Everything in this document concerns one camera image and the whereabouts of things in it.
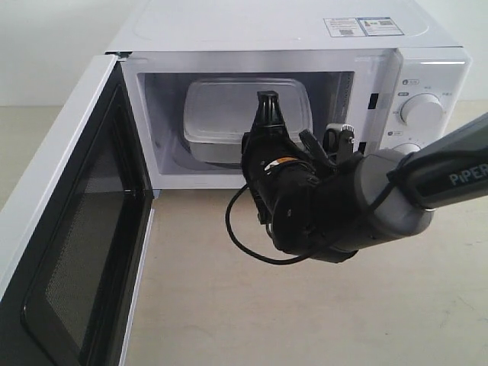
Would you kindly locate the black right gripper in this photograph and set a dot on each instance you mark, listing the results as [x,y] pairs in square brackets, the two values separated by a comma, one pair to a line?
[288,188]

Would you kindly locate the white lidded plastic container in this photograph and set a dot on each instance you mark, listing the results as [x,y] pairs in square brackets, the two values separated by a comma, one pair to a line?
[219,111]

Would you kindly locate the white microwave door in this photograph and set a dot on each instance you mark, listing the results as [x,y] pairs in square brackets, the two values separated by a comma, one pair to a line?
[73,231]

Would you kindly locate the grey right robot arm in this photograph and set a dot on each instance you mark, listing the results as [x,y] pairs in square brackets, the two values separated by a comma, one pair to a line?
[390,196]

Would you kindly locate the white microwave oven body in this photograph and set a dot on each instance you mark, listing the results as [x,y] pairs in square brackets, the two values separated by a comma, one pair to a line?
[362,81]

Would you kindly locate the white warning label sticker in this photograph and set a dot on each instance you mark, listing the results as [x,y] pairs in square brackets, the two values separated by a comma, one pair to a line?
[343,27]

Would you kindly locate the lower white control knob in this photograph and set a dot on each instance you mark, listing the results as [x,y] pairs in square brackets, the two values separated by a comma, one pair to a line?
[407,148]

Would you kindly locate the white control knob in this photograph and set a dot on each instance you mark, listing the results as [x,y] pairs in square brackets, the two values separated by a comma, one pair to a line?
[424,108]
[407,148]

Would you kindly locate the blue energy label sticker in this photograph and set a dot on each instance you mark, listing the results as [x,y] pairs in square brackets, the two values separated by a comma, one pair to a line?
[379,27]

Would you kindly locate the upper white control knob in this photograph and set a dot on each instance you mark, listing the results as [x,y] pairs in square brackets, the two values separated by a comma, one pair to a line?
[424,108]

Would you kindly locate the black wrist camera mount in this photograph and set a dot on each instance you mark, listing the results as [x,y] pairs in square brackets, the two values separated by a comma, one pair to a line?
[336,147]

